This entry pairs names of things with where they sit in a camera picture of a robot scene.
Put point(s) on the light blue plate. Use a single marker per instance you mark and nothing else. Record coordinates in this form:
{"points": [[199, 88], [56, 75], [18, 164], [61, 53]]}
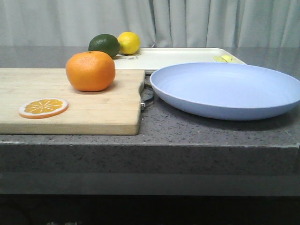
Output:
{"points": [[226, 91]]}

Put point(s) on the orange fruit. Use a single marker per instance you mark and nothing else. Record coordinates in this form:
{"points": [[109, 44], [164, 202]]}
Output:
{"points": [[90, 71]]}

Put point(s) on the cream white tray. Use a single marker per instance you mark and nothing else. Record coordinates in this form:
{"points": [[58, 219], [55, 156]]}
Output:
{"points": [[152, 59]]}

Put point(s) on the wooden cutting board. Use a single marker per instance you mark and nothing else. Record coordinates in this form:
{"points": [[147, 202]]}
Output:
{"points": [[113, 111]]}

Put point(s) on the yellow lemon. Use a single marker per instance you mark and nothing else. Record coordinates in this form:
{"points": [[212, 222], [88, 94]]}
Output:
{"points": [[129, 42]]}

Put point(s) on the green lime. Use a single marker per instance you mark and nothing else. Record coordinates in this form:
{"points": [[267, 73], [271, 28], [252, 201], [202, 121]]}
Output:
{"points": [[105, 43]]}

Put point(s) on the yellow lemon wedge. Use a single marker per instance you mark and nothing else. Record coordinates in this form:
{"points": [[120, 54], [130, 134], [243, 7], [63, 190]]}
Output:
{"points": [[223, 58]]}

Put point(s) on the orange slice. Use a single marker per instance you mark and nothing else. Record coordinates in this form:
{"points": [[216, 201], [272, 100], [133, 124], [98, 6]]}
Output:
{"points": [[43, 108]]}

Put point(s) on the white curtain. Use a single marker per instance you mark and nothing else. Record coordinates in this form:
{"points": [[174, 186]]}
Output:
{"points": [[159, 23]]}

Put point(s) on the metal cutting board handle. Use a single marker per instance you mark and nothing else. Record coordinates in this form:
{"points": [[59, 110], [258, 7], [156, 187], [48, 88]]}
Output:
{"points": [[147, 95]]}

